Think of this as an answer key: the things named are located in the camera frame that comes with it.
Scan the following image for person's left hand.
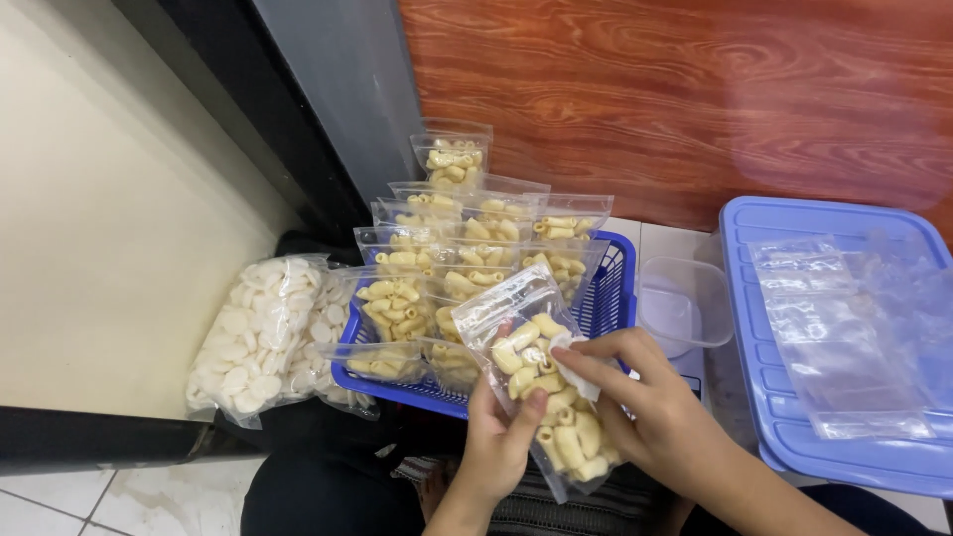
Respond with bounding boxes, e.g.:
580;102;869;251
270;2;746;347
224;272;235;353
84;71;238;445
465;320;550;503

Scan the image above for person's right hand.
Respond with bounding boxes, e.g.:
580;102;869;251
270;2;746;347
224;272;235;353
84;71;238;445
551;326;740;501

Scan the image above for clear macaroni cracker pouch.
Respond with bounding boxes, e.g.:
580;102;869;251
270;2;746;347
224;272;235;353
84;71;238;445
450;262;628;505

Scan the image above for clear storage box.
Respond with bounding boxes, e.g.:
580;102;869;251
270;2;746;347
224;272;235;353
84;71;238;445
696;229;769;457

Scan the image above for striped woven cloth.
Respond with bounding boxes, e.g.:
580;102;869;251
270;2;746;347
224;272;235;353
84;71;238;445
393;453;675;536

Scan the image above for clear plastic tub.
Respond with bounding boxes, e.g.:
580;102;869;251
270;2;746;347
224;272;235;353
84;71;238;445
638;256;735;360

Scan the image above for blue plastic box lid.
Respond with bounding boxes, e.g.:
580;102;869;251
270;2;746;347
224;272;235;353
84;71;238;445
718;196;953;500

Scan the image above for blue plastic basket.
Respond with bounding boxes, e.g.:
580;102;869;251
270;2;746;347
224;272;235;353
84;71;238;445
331;230;638;420

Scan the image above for person's black trousers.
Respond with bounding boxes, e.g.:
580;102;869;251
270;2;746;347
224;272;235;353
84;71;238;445
216;395;941;536

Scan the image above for stack of empty clear bags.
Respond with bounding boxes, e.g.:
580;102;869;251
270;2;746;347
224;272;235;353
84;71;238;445
748;234;941;442

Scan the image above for pile of filled macaroni packets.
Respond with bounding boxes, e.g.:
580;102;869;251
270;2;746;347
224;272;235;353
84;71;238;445
316;118;615;396

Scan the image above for bag of white round crackers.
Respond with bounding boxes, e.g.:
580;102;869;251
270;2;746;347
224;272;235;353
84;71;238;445
185;253;382;430

